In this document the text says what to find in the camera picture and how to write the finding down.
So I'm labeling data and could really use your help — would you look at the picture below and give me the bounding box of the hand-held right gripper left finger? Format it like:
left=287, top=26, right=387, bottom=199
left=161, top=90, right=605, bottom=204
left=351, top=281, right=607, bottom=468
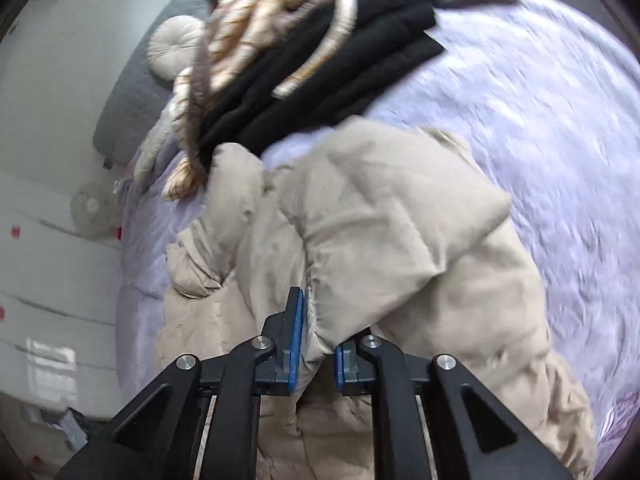
left=54, top=287, right=306, bottom=480

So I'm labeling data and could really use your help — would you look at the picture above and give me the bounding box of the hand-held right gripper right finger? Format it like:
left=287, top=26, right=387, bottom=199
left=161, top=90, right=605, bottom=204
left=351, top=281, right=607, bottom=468
left=334, top=333, right=576, bottom=480

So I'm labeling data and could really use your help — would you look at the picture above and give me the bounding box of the beige puffer jacket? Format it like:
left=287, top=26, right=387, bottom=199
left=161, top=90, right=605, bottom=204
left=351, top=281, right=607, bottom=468
left=156, top=116, right=599, bottom=480

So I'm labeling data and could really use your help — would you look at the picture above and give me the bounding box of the white electric fan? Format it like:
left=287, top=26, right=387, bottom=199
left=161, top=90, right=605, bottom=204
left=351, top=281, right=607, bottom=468
left=70, top=180, right=123, bottom=239

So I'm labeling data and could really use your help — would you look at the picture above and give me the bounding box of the white drawer cabinet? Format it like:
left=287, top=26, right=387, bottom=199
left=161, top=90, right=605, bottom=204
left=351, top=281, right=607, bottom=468
left=0, top=170, right=123, bottom=421

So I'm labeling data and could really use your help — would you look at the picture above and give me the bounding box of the black knitted garment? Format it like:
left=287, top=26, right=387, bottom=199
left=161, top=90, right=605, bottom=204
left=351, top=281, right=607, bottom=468
left=198, top=0, right=457, bottom=159

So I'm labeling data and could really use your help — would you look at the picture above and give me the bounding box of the grey quilted headboard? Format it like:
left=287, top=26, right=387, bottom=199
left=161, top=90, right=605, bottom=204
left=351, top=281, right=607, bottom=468
left=93, top=0, right=221, bottom=165

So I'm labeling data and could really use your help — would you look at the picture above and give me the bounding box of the lavender fleece blanket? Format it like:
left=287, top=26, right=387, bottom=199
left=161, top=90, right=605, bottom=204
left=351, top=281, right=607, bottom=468
left=114, top=0, right=640, bottom=466

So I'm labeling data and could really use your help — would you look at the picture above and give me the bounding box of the round cream cushion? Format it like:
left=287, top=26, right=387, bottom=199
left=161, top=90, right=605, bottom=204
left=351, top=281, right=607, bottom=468
left=149, top=15, right=206, bottom=81

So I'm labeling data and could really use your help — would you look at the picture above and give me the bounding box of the beige plaid patterned garment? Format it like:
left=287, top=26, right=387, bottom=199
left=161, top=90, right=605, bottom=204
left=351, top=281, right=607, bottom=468
left=134, top=0, right=386, bottom=201

